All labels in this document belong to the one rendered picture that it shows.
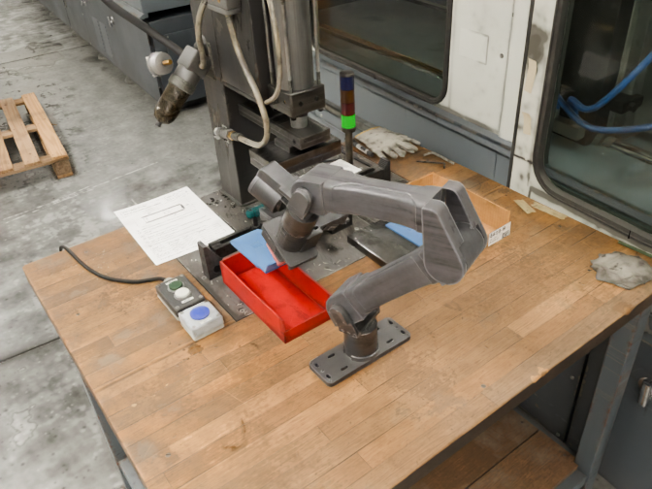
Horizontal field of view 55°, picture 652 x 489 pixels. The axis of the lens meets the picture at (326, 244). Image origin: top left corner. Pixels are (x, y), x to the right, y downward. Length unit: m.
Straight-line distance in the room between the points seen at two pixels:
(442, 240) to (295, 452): 0.43
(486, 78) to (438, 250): 0.97
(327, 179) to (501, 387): 0.48
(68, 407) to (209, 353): 1.35
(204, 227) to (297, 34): 0.57
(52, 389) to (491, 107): 1.87
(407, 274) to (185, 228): 0.77
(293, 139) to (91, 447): 1.43
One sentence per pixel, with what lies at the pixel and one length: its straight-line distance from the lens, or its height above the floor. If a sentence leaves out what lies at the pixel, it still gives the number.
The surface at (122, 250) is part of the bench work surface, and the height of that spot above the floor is 0.90.
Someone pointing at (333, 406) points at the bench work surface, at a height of 0.90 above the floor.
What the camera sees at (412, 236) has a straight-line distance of 1.46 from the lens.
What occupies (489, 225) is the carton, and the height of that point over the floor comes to 0.91.
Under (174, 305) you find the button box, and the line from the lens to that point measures 1.32.
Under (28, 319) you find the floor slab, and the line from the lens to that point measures 3.00.
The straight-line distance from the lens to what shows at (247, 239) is 1.32.
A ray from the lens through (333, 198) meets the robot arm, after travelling 0.97.
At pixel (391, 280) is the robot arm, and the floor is 1.12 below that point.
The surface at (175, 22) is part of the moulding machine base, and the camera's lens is 4.48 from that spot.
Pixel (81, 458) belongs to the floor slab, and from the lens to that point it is 2.36.
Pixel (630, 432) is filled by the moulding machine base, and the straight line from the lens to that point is 1.93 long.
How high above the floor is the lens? 1.75
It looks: 35 degrees down
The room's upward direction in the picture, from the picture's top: 4 degrees counter-clockwise
